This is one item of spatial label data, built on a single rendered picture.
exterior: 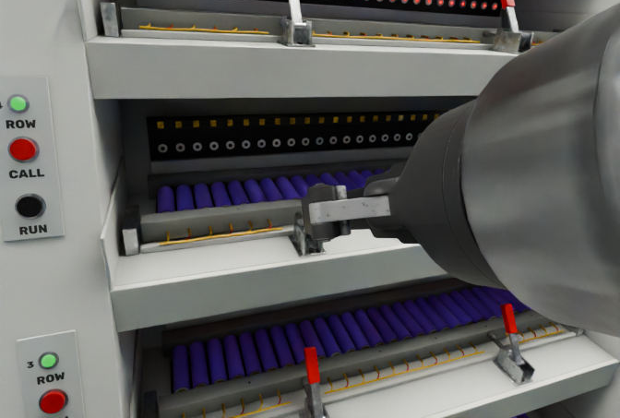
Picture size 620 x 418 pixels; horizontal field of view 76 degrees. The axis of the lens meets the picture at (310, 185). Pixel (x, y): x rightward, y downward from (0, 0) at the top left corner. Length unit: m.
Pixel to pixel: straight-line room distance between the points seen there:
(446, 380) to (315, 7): 0.51
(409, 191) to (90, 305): 0.29
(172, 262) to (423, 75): 0.31
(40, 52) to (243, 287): 0.25
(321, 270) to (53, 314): 0.23
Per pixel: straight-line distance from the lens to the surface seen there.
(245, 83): 0.38
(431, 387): 0.56
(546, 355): 0.67
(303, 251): 0.39
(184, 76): 0.37
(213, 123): 0.51
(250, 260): 0.39
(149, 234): 0.42
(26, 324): 0.39
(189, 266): 0.39
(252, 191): 0.48
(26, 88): 0.37
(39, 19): 0.38
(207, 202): 0.45
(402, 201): 0.16
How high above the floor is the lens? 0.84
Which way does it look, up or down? 5 degrees down
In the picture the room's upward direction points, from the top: 3 degrees counter-clockwise
